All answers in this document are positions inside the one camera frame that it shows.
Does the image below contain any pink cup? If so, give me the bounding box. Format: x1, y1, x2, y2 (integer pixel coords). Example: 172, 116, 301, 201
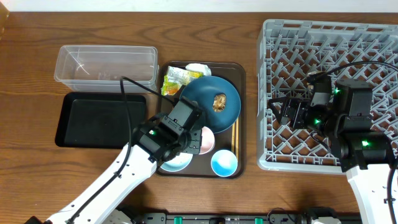
199, 126, 215, 155

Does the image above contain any light blue large bowl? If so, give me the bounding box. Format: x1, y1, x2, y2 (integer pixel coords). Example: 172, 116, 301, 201
160, 152, 193, 172

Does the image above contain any dark blue plate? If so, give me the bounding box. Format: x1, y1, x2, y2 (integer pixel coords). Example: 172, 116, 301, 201
180, 76, 241, 134

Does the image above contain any brown food scrap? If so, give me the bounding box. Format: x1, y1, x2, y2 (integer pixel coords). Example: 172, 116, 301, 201
213, 93, 226, 113

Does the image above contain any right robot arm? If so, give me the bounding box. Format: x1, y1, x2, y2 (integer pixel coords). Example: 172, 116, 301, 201
267, 75, 397, 223

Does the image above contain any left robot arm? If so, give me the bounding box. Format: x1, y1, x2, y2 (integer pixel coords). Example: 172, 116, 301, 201
44, 119, 203, 224

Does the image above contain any grey dishwasher rack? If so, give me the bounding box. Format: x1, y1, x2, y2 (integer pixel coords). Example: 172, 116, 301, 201
256, 19, 397, 175

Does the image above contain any black waste tray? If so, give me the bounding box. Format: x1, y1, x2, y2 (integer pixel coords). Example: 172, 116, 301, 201
55, 92, 146, 149

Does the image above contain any wooden chopstick left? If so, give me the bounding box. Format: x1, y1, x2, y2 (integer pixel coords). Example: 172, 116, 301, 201
231, 123, 236, 154

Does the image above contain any wooden chopstick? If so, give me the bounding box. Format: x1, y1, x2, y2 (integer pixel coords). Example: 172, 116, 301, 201
231, 123, 236, 154
234, 118, 239, 161

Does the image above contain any wooden chopstick right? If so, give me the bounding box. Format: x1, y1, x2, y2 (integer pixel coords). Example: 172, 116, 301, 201
234, 118, 239, 161

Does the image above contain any brown serving tray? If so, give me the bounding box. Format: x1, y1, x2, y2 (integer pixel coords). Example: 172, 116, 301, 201
157, 62, 246, 179

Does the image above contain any green yellow snack wrapper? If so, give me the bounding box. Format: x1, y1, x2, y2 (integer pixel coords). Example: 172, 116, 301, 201
161, 66, 203, 96

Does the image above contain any white crumpled tissue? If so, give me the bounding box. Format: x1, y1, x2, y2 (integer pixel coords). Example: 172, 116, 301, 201
185, 63, 212, 76

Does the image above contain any clear plastic bin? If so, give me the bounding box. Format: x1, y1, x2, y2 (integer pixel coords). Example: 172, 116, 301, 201
54, 45, 159, 93

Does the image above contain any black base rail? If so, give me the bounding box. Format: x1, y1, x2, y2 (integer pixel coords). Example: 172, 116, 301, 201
136, 212, 363, 224

